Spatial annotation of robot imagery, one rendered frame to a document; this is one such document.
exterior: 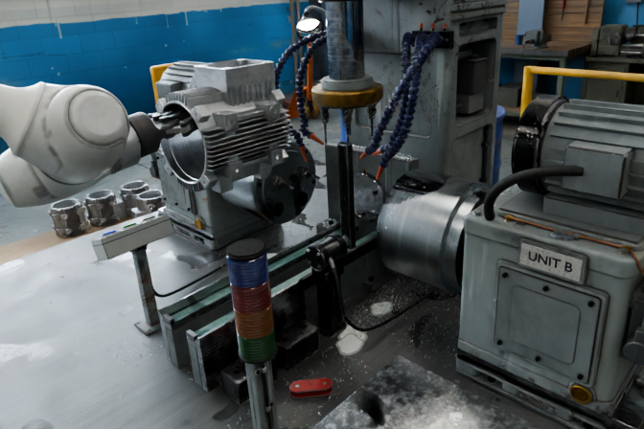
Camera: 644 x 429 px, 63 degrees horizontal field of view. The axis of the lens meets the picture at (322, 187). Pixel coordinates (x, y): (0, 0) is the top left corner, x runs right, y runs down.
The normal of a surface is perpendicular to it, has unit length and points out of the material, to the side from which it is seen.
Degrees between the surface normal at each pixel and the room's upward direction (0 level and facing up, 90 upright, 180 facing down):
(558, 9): 90
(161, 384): 0
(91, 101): 72
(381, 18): 90
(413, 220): 62
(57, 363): 0
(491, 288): 90
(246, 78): 90
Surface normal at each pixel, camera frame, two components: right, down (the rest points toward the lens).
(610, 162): -0.69, 0.29
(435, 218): -0.57, -0.36
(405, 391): -0.05, -0.93
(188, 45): 0.69, 0.22
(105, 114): 0.69, -0.16
